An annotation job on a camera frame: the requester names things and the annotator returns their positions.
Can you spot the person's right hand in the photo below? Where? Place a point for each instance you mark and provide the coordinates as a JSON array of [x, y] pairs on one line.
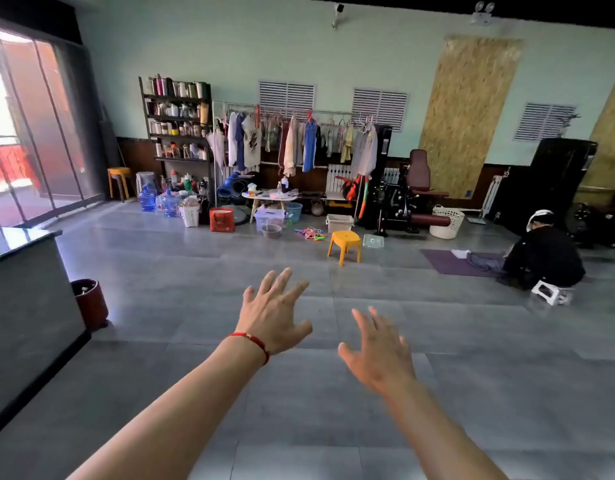
[[382, 355]]

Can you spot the person's left hand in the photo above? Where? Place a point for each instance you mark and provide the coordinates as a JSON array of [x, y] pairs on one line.
[[272, 315]]

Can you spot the white plastic bin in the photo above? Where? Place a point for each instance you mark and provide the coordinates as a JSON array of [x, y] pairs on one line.
[[339, 224]]

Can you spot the person's right forearm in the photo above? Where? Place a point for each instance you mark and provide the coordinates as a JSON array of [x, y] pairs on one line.
[[437, 435]]

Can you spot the person's left forearm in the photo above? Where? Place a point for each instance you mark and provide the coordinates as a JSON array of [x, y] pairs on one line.
[[167, 425]]

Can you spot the white bin lid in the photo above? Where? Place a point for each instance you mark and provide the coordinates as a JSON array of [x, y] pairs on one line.
[[373, 241]]

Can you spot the grey metal basin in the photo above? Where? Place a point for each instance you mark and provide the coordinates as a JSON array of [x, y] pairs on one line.
[[272, 232]]

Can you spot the clear bin with black latches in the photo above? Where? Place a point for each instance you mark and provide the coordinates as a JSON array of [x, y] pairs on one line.
[[267, 217]]

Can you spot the blue mesh plastic basket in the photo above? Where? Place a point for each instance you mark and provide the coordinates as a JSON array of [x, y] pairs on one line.
[[293, 212]]

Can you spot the yellow plastic stool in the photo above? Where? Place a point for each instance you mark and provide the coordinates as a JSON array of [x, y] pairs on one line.
[[344, 237]]

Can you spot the red bag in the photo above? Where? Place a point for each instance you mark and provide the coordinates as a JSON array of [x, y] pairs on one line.
[[222, 220]]

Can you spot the purple floor mat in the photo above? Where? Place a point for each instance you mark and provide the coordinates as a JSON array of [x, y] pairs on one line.
[[447, 263]]

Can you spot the white round table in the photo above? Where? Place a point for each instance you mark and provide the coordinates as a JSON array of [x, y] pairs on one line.
[[270, 196]]

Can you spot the white bucket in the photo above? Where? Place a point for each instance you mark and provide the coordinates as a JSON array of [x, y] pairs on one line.
[[190, 215]]

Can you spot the white laundry basket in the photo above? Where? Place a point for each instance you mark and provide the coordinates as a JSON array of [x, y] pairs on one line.
[[447, 227]]

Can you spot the white radiator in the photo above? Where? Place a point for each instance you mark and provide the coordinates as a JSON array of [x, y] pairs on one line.
[[337, 180]]

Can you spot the blue water jug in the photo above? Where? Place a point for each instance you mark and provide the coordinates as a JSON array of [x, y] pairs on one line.
[[147, 200], [168, 205]]

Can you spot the row of hanging clothes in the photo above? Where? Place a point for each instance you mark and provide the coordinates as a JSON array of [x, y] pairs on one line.
[[249, 140]]

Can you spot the white step stool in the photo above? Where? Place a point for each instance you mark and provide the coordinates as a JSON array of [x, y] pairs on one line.
[[550, 291]]

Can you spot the red trash can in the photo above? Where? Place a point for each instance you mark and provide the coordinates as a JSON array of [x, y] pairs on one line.
[[90, 307]]

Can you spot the black maroon exercise machine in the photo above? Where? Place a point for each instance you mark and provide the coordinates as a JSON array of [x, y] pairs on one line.
[[417, 173]]

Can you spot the orange stool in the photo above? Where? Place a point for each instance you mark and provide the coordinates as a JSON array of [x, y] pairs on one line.
[[119, 172]]

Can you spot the group of assorted bottles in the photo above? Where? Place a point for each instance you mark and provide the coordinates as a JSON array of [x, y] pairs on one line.
[[172, 127]]

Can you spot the black shelf rack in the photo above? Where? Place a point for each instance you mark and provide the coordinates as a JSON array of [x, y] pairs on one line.
[[177, 99]]

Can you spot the grey counter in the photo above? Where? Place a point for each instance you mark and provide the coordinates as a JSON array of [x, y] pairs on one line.
[[22, 315]]

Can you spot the black cabinet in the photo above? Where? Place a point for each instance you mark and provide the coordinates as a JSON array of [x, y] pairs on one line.
[[562, 175]]

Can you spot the chipboard panel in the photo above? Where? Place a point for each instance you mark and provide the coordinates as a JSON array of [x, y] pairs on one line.
[[467, 115], [609, 135]]

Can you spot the glass sliding door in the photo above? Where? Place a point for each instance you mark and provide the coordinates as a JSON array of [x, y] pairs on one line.
[[47, 125]]

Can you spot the white wall vent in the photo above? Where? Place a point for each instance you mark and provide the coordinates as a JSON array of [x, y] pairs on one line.
[[286, 99], [379, 110], [543, 122]]

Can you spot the security camera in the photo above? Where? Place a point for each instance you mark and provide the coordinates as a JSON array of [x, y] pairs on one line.
[[337, 13]]

